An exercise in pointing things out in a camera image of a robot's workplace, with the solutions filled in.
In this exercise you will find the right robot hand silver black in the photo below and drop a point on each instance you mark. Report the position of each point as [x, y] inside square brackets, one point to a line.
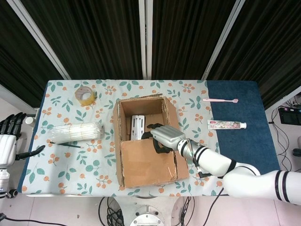
[168, 136]

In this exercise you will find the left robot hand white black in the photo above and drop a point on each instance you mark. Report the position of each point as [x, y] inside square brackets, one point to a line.
[7, 148]

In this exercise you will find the cardboard box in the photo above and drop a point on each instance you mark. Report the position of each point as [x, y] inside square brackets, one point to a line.
[145, 164]

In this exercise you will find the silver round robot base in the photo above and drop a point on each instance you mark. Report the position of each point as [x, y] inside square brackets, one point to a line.
[147, 217]

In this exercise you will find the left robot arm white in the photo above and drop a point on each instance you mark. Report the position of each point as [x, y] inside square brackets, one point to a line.
[4, 179]

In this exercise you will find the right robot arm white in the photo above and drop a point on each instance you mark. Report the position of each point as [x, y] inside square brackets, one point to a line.
[235, 174]

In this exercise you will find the white perforated plastic part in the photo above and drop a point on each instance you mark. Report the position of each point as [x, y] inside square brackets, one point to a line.
[137, 127]

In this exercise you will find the white round knob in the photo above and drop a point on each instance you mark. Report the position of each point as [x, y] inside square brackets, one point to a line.
[29, 120]

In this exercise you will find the floral toothpaste tube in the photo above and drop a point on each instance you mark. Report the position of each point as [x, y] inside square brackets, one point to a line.
[225, 124]

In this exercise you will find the green pencil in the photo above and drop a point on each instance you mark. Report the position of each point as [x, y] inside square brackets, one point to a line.
[68, 144]

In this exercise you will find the pink toothbrush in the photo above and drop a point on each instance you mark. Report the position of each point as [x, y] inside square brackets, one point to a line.
[218, 100]

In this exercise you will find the white straws bundle in plastic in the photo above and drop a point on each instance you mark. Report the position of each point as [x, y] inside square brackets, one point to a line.
[75, 132]

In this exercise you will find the floral leaf print tablecloth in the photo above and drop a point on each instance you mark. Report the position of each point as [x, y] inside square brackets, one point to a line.
[82, 164]

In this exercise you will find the blue table mat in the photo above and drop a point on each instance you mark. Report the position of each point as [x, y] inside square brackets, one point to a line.
[247, 146]

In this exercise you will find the yellow packing tape roll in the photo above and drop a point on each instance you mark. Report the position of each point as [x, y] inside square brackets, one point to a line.
[81, 93]

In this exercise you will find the black electronic device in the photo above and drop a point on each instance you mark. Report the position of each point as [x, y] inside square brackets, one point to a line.
[290, 115]

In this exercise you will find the white partition frame post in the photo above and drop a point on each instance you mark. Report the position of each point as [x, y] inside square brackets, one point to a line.
[223, 40]
[145, 35]
[40, 40]

